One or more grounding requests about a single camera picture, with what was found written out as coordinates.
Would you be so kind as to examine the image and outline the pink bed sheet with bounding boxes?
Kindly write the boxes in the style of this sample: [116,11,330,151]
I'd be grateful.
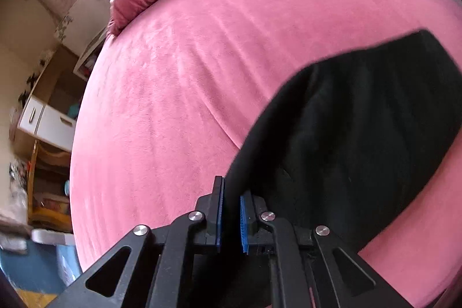
[69,0,462,308]

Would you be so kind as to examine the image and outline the white floral board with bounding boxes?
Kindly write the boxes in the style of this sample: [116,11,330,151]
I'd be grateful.
[54,0,110,56]

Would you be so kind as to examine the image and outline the black embroidered pants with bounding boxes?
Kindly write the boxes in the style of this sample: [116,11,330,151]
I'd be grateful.
[223,30,461,251]

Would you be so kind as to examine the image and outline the white bedside table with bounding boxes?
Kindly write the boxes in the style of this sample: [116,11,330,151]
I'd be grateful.
[73,28,107,81]

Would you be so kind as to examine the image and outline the wooden desk with white cabinet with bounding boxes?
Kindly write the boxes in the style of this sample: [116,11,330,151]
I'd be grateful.
[12,45,86,233]

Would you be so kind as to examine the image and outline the blue cushioned armchair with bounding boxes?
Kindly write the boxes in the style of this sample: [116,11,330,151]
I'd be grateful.
[1,228,81,307]

